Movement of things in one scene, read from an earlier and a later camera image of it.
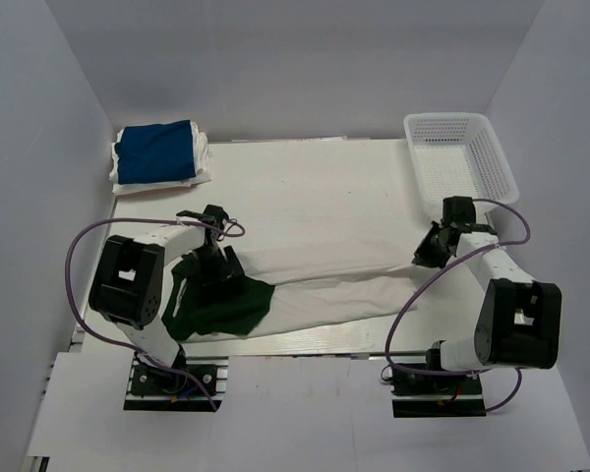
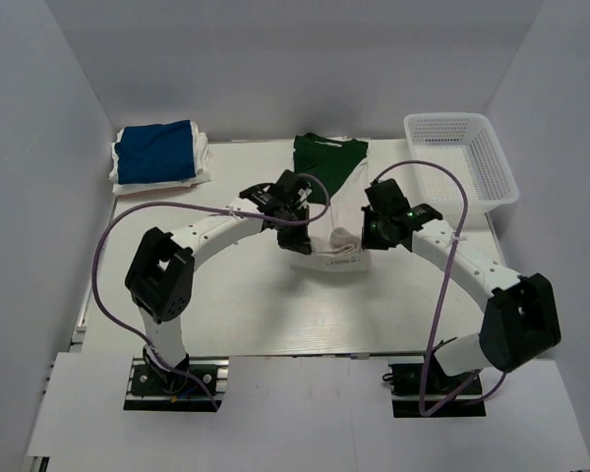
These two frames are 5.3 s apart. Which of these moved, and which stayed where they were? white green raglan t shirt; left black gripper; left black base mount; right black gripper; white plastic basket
Moved: white green raglan t shirt; left black gripper; right black gripper
Stayed: left black base mount; white plastic basket
